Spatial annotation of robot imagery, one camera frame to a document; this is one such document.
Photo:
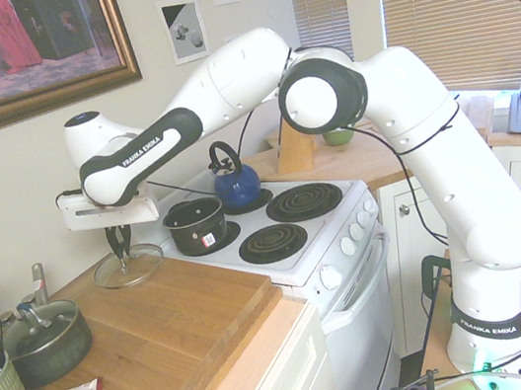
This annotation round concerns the gold framed painting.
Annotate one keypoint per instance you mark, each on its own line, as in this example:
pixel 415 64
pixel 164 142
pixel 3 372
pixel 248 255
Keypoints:
pixel 15 46

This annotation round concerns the black cooking pot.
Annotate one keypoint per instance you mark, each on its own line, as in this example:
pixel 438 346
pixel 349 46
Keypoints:
pixel 188 239

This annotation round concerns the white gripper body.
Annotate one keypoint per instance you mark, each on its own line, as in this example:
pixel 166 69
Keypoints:
pixel 114 217

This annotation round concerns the wooden knife block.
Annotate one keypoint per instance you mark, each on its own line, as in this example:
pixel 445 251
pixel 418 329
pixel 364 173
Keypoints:
pixel 296 154

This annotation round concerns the white electric stove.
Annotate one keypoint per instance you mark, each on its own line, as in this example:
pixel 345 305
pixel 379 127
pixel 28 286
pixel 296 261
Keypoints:
pixel 355 339

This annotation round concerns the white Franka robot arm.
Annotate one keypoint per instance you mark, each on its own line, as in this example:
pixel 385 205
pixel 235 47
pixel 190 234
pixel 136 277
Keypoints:
pixel 429 126

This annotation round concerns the green black clamp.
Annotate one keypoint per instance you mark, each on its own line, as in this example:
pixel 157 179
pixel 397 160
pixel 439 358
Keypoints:
pixel 433 271

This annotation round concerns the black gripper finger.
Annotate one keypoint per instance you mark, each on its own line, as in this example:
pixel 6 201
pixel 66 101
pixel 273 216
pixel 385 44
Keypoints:
pixel 114 242
pixel 126 237

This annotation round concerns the large wooden butcher block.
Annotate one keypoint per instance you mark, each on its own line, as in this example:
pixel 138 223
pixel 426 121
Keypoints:
pixel 163 331

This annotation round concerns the glass pot lid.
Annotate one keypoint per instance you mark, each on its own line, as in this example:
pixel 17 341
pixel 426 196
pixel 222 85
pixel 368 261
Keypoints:
pixel 147 269

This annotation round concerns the green ceramic bowl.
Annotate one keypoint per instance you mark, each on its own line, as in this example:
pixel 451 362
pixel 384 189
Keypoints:
pixel 337 138

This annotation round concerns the large black coil burner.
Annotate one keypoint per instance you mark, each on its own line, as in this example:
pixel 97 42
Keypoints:
pixel 304 202

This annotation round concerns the silver cabinet knob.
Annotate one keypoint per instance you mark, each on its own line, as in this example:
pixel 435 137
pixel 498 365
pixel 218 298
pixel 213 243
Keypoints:
pixel 404 209

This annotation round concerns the white stove knob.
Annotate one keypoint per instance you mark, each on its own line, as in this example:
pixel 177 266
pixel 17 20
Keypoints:
pixel 331 277
pixel 370 206
pixel 363 219
pixel 347 246
pixel 356 232

